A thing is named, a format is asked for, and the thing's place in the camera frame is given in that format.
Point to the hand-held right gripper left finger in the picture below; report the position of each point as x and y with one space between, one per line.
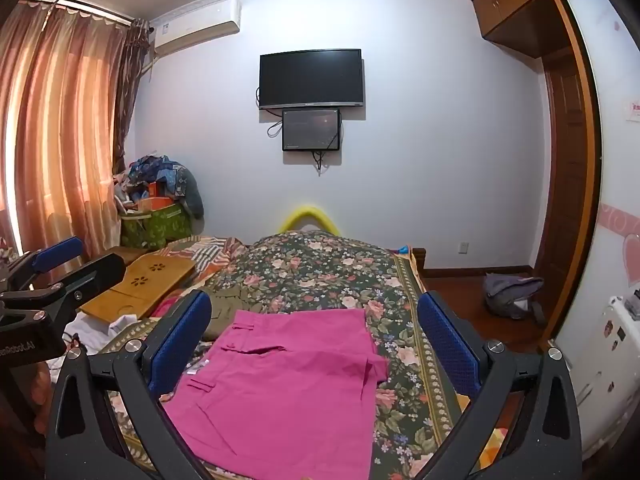
181 340

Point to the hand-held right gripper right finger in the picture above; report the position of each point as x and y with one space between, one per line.
442 332

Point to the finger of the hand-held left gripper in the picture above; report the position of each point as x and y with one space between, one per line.
95 275
60 252

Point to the pink pants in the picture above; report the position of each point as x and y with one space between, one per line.
290 385

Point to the wooden lap desk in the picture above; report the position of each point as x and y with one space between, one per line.
135 280

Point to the white cloth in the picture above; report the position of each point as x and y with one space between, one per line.
117 324

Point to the olive green cloth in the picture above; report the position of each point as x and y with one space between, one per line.
230 305

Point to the grey backpack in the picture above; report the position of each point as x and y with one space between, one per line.
510 292

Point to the green patterned bag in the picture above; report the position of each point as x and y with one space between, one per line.
160 227

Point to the striped cloth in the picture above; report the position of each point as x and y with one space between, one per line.
212 255

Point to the orange box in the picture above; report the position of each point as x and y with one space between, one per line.
152 195

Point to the floral bedspread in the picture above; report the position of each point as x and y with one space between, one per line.
330 275

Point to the pile of clothes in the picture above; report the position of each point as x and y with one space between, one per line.
175 175

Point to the orange pink curtain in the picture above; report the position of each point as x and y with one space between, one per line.
60 110

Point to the white appliance with stickers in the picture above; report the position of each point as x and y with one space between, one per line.
610 350

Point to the brown curtain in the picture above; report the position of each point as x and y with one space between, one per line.
131 90

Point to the yellow foam arch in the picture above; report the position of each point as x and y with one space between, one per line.
310 211

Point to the brown wooden door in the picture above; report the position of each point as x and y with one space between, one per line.
565 185

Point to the white air conditioner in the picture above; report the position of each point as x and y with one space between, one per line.
195 27

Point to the wooden overhead cabinet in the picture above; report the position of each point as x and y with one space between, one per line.
515 5

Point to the wooden bed frame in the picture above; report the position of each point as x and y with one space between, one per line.
419 265

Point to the white wall socket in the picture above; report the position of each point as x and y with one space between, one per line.
463 247

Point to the small black wall monitor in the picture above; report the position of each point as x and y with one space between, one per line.
311 130

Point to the black wall television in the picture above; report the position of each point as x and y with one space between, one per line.
310 79

